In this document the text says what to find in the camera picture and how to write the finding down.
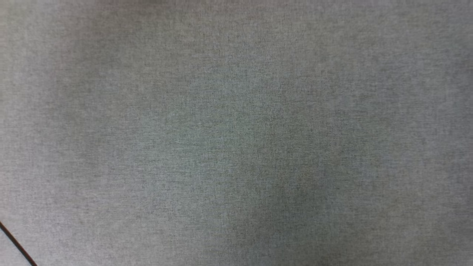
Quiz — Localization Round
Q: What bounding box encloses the grey fabric sofa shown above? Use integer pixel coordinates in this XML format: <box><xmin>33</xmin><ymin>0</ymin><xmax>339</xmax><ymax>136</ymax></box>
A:
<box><xmin>0</xmin><ymin>0</ymin><xmax>473</xmax><ymax>266</ymax></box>

